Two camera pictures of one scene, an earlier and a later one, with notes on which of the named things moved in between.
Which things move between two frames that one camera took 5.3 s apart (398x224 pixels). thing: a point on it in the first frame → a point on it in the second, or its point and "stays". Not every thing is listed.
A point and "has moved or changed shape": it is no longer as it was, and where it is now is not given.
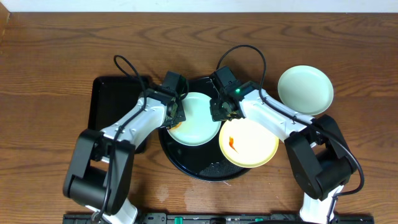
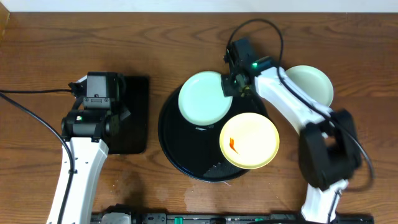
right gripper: (216, 115) → (227, 89)
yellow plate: (247, 144) stays
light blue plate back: (199, 128) has moved or changed shape
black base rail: (224, 218) stays
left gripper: (177, 115) → (125, 113)
